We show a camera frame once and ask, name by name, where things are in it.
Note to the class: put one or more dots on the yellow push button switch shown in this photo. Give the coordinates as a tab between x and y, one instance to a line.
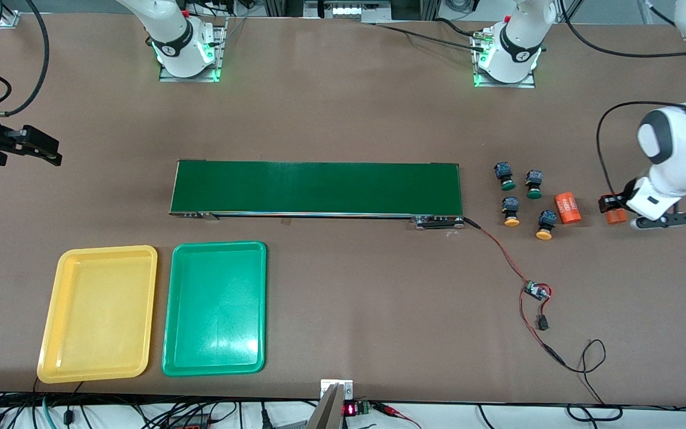
545	225
510	211

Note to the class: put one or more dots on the green push button switch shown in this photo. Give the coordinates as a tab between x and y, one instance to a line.
504	176
534	182

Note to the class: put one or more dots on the green plastic tray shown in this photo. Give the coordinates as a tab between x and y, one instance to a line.
215	310

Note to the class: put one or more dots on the silver metal bracket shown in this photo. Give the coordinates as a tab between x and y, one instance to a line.
326	384

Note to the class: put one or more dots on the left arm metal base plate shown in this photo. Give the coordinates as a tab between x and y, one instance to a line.
527	84

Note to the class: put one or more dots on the aluminium frame post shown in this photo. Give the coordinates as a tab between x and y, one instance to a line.
8	18

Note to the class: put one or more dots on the yellow plastic tray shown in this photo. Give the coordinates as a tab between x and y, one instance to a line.
99	316

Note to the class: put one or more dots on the small green circuit board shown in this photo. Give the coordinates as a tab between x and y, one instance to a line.
536	291

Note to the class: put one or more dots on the red digit display module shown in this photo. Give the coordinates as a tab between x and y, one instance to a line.
355	409

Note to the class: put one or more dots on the green belt conveyor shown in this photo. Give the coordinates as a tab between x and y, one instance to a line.
319	187

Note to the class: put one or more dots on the small black connector plug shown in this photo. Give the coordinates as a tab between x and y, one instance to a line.
542	323

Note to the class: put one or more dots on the grey metal bar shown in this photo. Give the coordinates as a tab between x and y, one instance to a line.
325	414

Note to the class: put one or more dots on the red and black clip lead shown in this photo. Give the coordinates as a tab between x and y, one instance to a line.
393	411

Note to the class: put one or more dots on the white power strip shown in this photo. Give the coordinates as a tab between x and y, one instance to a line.
346	9

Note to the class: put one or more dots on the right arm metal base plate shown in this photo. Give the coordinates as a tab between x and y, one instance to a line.
221	53

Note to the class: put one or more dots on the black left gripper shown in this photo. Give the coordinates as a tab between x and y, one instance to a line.
605	204

